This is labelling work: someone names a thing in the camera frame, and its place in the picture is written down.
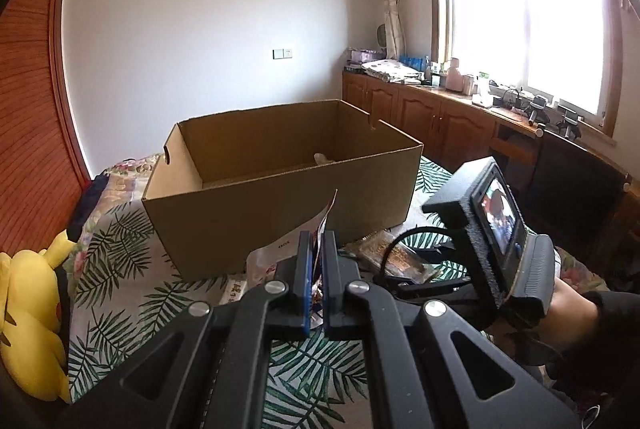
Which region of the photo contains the small white snack bar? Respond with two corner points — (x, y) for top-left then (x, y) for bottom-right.
(314, 153), (333, 166)

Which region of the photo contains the person right hand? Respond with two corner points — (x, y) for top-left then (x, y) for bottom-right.
(536, 279), (599, 352)

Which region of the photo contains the brown gold snack pack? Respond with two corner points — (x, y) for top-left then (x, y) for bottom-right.
(343, 231), (440, 285)

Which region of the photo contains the brown cardboard box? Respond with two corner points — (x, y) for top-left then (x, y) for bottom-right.
(142, 100), (423, 281)

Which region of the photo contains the silver clear snack pack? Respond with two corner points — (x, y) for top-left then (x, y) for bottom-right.
(246, 191), (337, 340)

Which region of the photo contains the white wall switch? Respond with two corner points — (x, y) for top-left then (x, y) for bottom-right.
(272, 49), (293, 60)

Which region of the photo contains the pink bottle on cabinet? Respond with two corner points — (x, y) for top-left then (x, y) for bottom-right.
(446, 58), (464, 93)

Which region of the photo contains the wooden sideboard cabinet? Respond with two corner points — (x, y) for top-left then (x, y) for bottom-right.
(343, 72), (540, 186)

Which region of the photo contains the black cable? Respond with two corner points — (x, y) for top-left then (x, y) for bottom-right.
(380, 225), (467, 283)

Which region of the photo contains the black chair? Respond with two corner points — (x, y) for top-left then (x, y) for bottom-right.
(521, 131), (631, 275)

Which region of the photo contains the yellow Pikachu plush toy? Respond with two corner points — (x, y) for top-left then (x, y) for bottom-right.
(1, 232), (75, 403)

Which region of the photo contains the window with wooden frame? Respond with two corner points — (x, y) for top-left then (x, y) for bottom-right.
(431, 0), (623, 136)

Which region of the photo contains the floral quilt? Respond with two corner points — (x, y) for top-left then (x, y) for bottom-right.
(66, 154), (160, 260)

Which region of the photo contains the palm leaf bed sheet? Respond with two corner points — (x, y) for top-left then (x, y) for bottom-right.
(67, 155), (476, 429)

